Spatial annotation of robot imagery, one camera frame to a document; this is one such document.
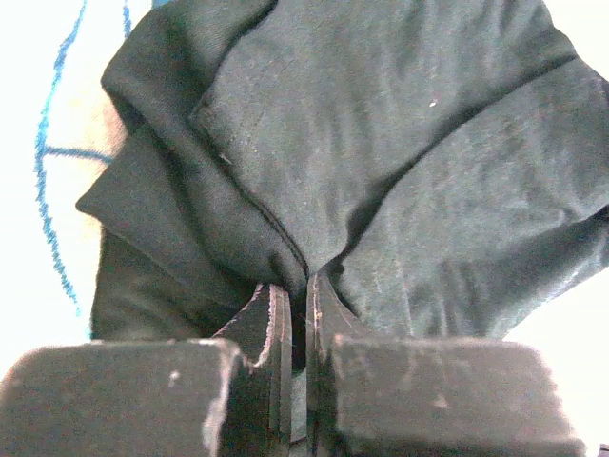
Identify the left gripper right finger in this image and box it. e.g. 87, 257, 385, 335
306, 273, 586, 456

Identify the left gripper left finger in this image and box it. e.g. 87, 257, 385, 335
1, 285, 292, 456

